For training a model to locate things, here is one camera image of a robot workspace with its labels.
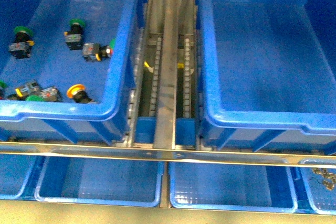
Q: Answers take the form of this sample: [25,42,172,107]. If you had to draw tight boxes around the left roller track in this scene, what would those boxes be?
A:
[145,35,162,117]

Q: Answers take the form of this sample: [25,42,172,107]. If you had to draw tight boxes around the roller track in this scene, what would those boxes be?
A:
[178,34,194,119]
[145,35,162,117]

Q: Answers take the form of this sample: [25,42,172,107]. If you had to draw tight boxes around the metal front crossbar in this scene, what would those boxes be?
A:
[1,142,335,168]

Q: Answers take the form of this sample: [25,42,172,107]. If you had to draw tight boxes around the right roller track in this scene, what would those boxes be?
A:
[178,34,194,119]

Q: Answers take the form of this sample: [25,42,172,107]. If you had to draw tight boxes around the green button right edge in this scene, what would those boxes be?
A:
[109,38,116,49]

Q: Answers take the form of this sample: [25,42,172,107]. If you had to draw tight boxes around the red button lying sideways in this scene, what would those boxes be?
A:
[82,43,113,62]

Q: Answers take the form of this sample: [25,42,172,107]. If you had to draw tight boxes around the yellow button front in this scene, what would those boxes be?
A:
[66,84,95,104]

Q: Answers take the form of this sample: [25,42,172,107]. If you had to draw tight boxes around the small blue tray centre left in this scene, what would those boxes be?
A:
[34,157,164,207]

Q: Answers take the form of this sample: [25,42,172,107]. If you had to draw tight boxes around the small blue tray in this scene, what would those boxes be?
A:
[291,159,335,215]
[169,162,298,213]
[1,154,45,200]
[34,157,164,207]

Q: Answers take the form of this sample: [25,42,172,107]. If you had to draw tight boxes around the large blue bin left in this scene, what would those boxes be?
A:
[1,0,147,143]

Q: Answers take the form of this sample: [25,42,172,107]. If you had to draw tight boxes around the large blue bin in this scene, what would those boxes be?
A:
[196,0,335,155]
[1,0,147,143]

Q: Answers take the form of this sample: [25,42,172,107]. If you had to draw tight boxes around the green button back centre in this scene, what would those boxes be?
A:
[64,18,86,50]

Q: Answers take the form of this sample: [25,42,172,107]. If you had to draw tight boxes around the green button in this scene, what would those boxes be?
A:
[8,26,35,59]
[0,80,7,100]
[64,18,86,50]

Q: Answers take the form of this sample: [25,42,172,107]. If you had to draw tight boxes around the large blue bin right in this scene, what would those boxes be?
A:
[196,0,335,155]

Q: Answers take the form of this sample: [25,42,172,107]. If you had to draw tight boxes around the button contact block front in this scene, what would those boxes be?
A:
[7,81,41,101]

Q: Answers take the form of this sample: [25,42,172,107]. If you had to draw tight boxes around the small blue tray centre right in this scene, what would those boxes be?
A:
[169,162,298,213]

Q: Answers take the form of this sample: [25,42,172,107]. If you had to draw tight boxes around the green button back left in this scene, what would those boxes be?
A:
[8,26,35,59]

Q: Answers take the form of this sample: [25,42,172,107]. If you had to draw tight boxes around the green button front left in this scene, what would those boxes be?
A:
[0,80,7,100]

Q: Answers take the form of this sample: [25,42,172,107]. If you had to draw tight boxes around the small blue tray far left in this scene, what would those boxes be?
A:
[1,154,45,200]

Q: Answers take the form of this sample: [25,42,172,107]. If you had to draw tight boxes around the small blue tray far right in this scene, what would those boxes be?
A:
[291,159,335,215]

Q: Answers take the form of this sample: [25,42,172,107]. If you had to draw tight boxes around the pile of small metal parts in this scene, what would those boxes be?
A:
[312,168,335,191]

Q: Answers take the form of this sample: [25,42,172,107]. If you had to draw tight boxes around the metal centre rail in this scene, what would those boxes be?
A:
[154,0,180,150]

